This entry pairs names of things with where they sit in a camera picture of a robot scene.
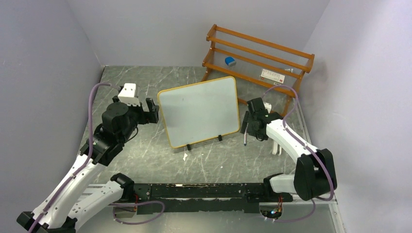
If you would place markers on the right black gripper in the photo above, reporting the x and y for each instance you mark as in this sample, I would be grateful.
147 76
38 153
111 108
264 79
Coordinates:
248 118

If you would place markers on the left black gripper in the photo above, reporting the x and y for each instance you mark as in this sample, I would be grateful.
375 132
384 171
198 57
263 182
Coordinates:
145 116

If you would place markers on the white blue marker pen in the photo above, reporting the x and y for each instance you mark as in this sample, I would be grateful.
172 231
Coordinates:
245 135

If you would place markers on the yellow framed whiteboard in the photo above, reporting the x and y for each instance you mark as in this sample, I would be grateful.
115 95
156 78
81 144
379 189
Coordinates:
201 111

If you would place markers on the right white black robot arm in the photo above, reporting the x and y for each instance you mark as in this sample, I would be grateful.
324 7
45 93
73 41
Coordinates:
314 173

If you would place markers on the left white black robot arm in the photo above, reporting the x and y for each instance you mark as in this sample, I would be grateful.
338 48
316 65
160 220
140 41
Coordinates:
62 211

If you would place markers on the whiteboard metal stand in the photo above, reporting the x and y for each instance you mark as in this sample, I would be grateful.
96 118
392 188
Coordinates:
188 146

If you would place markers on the blue whiteboard eraser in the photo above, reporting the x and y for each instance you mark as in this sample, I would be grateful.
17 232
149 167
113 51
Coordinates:
230 61

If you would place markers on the white plastic block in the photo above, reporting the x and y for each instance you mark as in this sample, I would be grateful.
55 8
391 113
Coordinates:
276 149

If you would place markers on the orange wooden rack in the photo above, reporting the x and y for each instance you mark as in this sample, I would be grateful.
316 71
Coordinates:
252 55

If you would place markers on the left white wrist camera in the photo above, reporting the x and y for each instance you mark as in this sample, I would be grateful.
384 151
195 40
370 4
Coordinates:
129 95

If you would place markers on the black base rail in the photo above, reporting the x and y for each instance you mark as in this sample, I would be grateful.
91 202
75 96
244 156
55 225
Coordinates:
207 197

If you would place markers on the aluminium frame rail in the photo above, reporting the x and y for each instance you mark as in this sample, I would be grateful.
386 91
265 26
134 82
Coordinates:
96 189

